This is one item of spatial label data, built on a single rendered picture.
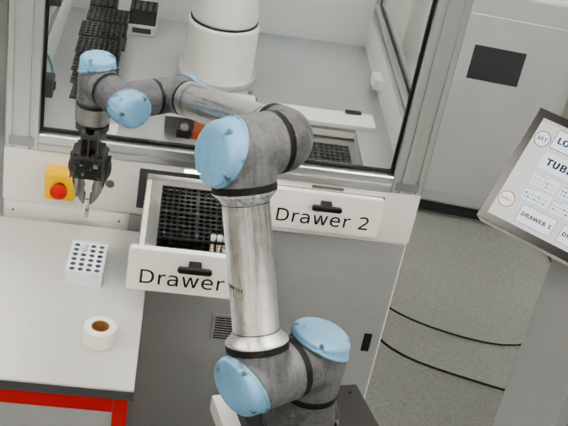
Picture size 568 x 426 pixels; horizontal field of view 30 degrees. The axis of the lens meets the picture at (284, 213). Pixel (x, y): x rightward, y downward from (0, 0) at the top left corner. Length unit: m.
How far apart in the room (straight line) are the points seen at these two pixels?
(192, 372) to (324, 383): 1.01
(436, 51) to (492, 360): 1.57
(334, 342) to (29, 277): 0.81
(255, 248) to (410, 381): 1.80
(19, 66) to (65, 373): 0.72
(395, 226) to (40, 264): 0.88
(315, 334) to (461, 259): 2.32
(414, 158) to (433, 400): 1.16
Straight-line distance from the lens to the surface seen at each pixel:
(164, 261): 2.32
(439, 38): 2.47
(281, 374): 1.91
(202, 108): 2.09
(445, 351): 3.75
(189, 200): 2.54
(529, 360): 2.85
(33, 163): 2.62
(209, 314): 2.83
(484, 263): 4.28
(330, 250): 2.72
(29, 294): 2.43
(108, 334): 2.27
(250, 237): 1.83
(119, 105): 2.11
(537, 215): 2.58
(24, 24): 2.46
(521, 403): 2.92
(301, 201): 2.61
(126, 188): 2.62
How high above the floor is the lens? 2.24
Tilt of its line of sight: 32 degrees down
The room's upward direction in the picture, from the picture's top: 11 degrees clockwise
